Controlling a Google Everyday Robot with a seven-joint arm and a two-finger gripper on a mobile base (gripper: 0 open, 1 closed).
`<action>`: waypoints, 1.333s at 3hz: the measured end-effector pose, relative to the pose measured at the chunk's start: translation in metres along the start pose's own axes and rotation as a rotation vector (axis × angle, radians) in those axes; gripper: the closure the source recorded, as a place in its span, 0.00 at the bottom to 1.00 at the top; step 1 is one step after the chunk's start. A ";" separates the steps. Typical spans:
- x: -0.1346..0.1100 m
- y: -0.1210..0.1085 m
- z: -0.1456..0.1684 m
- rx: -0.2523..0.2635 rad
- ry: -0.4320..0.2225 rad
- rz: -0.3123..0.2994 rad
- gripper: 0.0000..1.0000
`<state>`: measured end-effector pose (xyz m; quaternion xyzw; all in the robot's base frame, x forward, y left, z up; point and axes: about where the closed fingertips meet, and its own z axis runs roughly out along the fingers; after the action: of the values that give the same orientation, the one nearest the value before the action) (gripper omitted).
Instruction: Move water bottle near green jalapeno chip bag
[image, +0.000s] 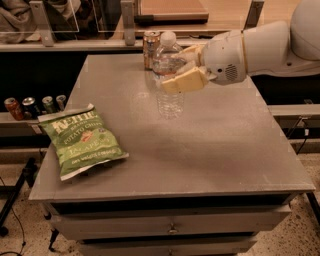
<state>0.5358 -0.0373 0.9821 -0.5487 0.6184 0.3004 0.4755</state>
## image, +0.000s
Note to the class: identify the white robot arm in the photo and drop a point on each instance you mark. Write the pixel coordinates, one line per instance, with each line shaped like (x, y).
(277, 49)

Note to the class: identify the green soda can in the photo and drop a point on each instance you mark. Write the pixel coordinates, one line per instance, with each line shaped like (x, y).
(49, 104)

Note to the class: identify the grey metal bracket middle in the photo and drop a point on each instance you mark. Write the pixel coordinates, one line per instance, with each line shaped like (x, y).
(127, 8)

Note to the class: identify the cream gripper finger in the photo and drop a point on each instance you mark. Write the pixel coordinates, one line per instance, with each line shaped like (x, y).
(192, 80)
(192, 56)

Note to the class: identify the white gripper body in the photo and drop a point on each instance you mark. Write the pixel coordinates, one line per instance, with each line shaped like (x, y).
(222, 57)

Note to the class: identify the silver soda can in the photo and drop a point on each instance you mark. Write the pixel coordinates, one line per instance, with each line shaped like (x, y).
(61, 101)

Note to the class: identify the grey metal bracket left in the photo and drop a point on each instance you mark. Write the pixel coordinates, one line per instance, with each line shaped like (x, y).
(42, 22)

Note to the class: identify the lower grey drawer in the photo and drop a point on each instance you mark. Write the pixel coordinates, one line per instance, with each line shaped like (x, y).
(208, 246)

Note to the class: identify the grey metal bracket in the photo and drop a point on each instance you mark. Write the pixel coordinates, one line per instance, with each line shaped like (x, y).
(42, 22)
(254, 13)
(127, 8)

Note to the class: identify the grey cloth bundle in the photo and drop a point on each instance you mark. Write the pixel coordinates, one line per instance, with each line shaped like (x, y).
(17, 21)

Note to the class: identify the grey drawer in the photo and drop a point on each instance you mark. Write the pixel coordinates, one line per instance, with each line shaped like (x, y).
(208, 246)
(195, 221)

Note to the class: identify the clear plastic water bottle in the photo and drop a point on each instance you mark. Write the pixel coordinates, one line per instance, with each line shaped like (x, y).
(165, 65)

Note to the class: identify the grey drawer cabinet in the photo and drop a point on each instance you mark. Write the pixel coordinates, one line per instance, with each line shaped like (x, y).
(225, 150)

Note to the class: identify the dark blue soda can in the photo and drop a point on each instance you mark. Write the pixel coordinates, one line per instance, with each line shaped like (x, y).
(31, 106)

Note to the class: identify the green jalapeno chip bag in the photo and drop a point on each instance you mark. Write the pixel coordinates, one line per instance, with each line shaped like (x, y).
(81, 140)

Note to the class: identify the red soda can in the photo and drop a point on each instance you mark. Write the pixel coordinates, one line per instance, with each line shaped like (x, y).
(14, 108)

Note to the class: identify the gold soda can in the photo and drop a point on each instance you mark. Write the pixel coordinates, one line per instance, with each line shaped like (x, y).
(151, 40)

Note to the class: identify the upper grey drawer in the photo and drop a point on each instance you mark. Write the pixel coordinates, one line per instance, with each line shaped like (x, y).
(195, 221)

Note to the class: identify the black stand leg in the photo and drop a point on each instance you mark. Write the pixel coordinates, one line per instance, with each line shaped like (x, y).
(10, 192)

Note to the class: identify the metal drawer pull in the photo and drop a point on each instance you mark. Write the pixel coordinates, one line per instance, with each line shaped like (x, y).
(172, 229)

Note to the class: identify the wooden board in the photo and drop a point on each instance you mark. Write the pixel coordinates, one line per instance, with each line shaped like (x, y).
(170, 12)

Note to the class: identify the grey metal bracket right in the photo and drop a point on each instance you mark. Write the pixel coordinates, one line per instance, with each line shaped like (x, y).
(254, 13)

